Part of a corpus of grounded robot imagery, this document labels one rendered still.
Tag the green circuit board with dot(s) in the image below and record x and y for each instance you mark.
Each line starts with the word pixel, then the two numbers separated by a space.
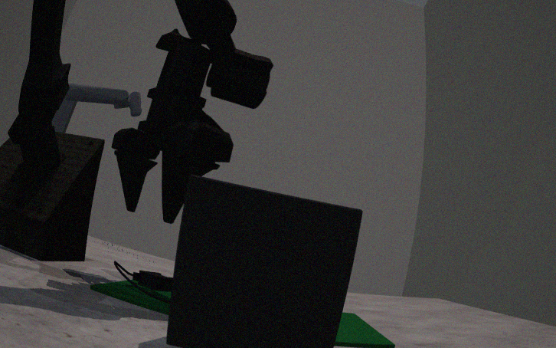
pixel 352 331

